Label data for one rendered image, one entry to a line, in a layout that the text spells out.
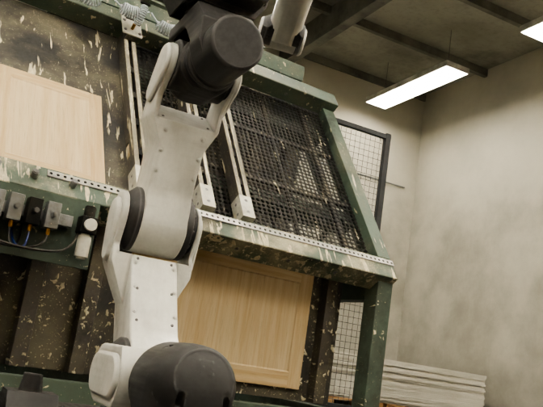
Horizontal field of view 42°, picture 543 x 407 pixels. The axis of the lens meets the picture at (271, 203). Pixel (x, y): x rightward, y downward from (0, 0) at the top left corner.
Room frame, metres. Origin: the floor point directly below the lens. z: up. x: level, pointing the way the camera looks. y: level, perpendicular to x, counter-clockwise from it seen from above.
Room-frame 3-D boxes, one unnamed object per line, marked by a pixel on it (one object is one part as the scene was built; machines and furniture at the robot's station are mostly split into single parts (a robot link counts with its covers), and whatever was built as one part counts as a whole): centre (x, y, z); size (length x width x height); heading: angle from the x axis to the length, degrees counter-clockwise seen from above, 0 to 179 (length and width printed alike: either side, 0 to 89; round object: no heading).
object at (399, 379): (7.44, -1.14, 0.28); 2.46 x 1.04 x 0.55; 115
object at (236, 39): (1.41, 0.17, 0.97); 0.28 x 0.13 x 0.18; 25
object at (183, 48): (1.47, 0.20, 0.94); 0.14 x 0.13 x 0.12; 115
